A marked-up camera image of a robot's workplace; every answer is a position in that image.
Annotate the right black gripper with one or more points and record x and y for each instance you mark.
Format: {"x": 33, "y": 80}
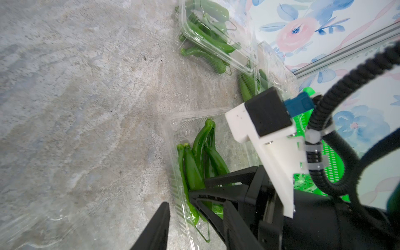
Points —
{"x": 319, "y": 223}

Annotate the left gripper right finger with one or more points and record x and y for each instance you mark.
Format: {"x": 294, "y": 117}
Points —
{"x": 237, "y": 235}

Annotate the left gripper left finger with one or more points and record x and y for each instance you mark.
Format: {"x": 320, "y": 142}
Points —
{"x": 155, "y": 234}

